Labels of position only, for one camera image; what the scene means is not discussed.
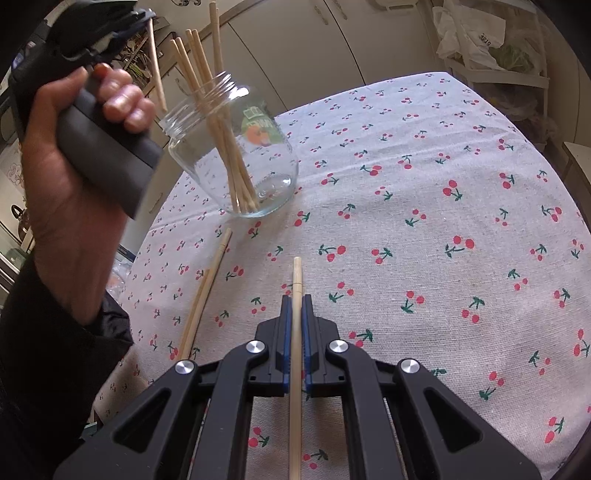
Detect white plastic bag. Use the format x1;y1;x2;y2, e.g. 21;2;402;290
436;0;509;70

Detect light wooden stool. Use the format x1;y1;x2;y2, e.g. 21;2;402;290
561;141;591;199

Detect hanging kitchen utensils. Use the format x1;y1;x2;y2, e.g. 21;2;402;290
115;32;153;88

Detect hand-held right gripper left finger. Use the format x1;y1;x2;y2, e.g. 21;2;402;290
53;294;293;480

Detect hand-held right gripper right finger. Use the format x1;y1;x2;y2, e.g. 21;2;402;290
302;294;541;480

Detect white shelf rack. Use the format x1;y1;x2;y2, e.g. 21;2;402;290
431;0;552;153

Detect bag of green vegetables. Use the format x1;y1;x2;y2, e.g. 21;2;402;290
489;41;541;75

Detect person's left hand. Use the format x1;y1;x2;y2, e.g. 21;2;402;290
21;65;157;326

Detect cream kitchen cabinets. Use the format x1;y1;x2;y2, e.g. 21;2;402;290
152;0;439;134

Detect clear glass jar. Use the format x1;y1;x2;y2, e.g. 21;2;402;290
159;71;300;219

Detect clear plastic bag orange contents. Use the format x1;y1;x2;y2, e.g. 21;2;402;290
108;263;134;296

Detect bunch of wooden chopsticks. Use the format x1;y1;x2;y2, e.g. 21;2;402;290
170;2;259;217

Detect cherry print tablecloth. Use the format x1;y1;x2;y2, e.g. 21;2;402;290
92;71;591;480

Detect metal kettle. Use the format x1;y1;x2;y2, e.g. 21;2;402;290
11;203;33;232

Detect blue wooden stool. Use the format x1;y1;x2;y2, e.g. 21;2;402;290
79;408;100;439

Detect light wooden chopstick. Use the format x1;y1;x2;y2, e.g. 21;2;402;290
145;17;168;112
288;257;303;480
182;269;214;361
178;227;233;361

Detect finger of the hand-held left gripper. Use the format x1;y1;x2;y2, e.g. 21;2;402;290
95;0;155;24
92;21;146;54

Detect person's left forearm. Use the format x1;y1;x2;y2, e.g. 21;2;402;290
0;254;134;480

